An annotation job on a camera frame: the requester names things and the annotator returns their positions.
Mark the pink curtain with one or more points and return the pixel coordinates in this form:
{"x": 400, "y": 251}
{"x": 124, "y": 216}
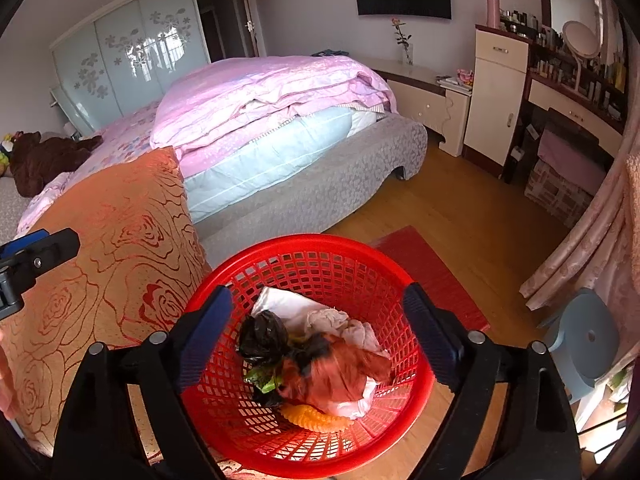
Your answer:
{"x": 575, "y": 260}

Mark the small pink object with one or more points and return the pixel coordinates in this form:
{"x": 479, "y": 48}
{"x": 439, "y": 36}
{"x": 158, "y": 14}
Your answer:
{"x": 466, "y": 76}

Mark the white tissue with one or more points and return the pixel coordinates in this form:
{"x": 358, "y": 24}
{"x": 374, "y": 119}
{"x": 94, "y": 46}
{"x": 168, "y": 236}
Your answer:
{"x": 330, "y": 322}

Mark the red plastic mesh basket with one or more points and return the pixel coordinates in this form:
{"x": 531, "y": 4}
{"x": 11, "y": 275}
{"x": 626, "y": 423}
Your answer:
{"x": 310, "y": 240}

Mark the tall cream cabinet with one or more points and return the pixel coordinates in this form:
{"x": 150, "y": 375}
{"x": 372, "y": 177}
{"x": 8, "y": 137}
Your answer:
{"x": 492, "y": 100}

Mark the low cream cabinet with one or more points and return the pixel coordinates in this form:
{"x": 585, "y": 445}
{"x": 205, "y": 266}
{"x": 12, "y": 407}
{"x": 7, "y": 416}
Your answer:
{"x": 425, "y": 105}

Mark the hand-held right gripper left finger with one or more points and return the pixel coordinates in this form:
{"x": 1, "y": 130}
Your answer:
{"x": 205, "y": 340}

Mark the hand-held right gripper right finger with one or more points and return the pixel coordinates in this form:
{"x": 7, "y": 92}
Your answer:
{"x": 432, "y": 340}

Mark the pink floral bed sheet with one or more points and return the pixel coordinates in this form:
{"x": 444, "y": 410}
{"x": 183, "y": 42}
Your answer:
{"x": 125, "y": 135}

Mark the brown plush garment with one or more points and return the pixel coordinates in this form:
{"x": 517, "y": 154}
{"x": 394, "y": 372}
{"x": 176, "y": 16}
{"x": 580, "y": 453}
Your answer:
{"x": 40, "y": 160}

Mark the clear plastic bag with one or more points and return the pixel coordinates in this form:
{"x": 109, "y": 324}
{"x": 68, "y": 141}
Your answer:
{"x": 362, "y": 402}

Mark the dark item on bed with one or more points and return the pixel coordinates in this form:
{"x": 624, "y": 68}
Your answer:
{"x": 327, "y": 53}

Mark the black plastic bag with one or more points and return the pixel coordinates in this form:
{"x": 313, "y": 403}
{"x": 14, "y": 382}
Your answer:
{"x": 265, "y": 335}

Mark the room door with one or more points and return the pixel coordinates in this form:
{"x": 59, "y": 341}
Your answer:
{"x": 254, "y": 10}

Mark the red floor mat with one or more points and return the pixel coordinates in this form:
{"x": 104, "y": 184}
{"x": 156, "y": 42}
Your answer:
{"x": 440, "y": 280}

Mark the purple cloth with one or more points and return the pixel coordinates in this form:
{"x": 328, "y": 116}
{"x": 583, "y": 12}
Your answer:
{"x": 570, "y": 160}

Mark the orange-brown wrapper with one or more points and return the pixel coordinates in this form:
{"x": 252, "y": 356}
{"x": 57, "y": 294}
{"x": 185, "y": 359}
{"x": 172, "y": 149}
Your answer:
{"x": 340, "y": 370}

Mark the light blue quilt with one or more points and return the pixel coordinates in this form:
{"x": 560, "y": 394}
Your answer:
{"x": 260, "y": 160}

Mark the row of cosmetic bottles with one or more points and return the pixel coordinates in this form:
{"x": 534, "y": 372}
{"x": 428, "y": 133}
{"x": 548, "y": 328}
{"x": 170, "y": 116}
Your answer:
{"x": 550, "y": 67}

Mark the green wrapper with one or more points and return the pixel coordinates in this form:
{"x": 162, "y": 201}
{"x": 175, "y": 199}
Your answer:
{"x": 262, "y": 377}

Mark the pink quilt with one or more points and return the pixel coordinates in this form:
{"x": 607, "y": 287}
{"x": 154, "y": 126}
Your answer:
{"x": 240, "y": 95}

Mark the grey-blue plastic stool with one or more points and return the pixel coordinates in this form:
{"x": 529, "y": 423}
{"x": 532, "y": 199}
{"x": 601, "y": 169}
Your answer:
{"x": 590, "y": 335}

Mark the pink thermos bottle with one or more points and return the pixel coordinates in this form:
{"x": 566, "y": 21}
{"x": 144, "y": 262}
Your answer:
{"x": 492, "y": 10}

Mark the round standing mirror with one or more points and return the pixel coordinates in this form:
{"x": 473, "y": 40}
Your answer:
{"x": 580, "y": 40}

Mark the stack of books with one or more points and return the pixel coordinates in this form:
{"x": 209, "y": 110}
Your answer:
{"x": 450, "y": 81}

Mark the wardrobe with floral glass doors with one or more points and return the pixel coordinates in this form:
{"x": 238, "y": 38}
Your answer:
{"x": 125, "y": 50}

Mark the patterned storage box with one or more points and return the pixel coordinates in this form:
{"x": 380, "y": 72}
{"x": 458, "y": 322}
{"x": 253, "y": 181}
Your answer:
{"x": 555, "y": 190}

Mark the dressing table with mirror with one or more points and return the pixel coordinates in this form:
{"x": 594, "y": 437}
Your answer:
{"x": 570, "y": 105}

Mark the colourful plush toy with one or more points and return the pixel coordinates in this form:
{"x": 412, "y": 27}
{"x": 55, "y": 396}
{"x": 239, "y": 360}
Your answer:
{"x": 5, "y": 152}

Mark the orange rose-patterned cloth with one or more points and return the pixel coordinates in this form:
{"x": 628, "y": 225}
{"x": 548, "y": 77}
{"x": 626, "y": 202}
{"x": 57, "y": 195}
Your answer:
{"x": 110, "y": 240}

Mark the pink knitted garment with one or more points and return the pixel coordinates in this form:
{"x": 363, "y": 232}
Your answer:
{"x": 634, "y": 200}

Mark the bed with pink quilt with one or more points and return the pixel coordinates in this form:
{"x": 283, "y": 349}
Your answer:
{"x": 325, "y": 180}

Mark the flower in glass vase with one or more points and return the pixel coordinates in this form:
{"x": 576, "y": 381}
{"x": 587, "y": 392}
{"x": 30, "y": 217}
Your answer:
{"x": 407, "y": 55}

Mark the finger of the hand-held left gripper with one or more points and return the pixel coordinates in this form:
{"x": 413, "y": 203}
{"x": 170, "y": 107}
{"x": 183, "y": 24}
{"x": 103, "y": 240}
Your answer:
{"x": 20, "y": 247}
{"x": 55, "y": 250}

